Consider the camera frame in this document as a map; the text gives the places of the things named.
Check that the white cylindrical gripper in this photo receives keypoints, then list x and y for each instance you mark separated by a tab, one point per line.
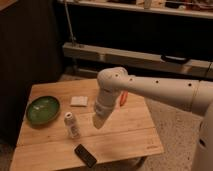
104	106

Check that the small white bottle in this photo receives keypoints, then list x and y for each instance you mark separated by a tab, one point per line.
71	125

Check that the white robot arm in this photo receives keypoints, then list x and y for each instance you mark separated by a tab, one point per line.
190	95

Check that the black phone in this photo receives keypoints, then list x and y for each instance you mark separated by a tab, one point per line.
85	156

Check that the wooden table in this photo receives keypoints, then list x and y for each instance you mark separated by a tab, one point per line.
128	133

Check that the green bowl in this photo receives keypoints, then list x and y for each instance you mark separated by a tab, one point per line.
42	110

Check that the black object on shelf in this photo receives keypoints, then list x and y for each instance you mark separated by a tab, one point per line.
176	58

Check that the metal shelf unit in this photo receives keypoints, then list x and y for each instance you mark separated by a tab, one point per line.
124	34

